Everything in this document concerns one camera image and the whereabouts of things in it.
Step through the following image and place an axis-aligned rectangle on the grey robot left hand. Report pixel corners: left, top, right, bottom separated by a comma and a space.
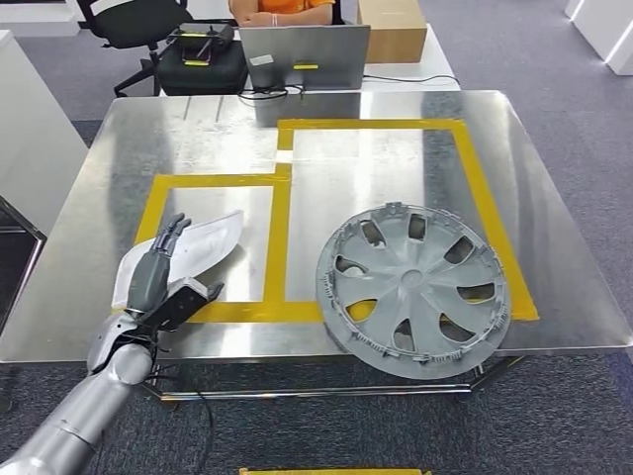
125, 212, 192, 318

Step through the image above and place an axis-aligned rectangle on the white curved car body part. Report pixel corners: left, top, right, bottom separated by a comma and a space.
110, 209, 245, 311

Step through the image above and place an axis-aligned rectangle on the yellow tape on workbench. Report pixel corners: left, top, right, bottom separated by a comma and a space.
133, 118, 539, 325

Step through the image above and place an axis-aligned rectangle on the stainless steel workbench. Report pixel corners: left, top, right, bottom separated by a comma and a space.
0, 90, 633, 405

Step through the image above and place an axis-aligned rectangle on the stainless steel table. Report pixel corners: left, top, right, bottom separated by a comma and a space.
0, 193, 48, 336

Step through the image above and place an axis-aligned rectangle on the black carrying case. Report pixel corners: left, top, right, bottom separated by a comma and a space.
157, 40, 250, 97

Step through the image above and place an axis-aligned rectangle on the black handheld controller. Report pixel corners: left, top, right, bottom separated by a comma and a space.
167, 22, 237, 67

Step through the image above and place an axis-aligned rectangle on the black office chair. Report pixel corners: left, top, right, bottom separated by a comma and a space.
76, 0, 195, 98

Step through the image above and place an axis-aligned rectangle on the dark monitor stand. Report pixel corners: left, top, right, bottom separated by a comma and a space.
238, 25, 371, 92

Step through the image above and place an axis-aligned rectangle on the person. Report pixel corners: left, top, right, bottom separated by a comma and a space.
228, 0, 336, 28

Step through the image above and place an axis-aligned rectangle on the silver wheel hubcap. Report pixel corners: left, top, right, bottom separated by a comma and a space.
315, 201, 513, 382

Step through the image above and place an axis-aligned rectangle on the brown cardboard box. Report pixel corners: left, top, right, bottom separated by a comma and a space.
357, 0, 429, 65

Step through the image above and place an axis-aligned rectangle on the white block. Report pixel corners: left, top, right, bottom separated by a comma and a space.
564, 0, 633, 76

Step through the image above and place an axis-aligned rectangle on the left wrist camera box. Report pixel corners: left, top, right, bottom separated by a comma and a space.
140, 276, 226, 333

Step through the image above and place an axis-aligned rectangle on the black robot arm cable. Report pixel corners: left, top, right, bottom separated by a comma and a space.
189, 392, 215, 475

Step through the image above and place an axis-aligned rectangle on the black laptop cable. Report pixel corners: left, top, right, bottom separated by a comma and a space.
237, 83, 306, 104

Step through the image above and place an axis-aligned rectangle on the black desk cable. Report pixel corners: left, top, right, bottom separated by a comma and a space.
362, 73, 461, 88

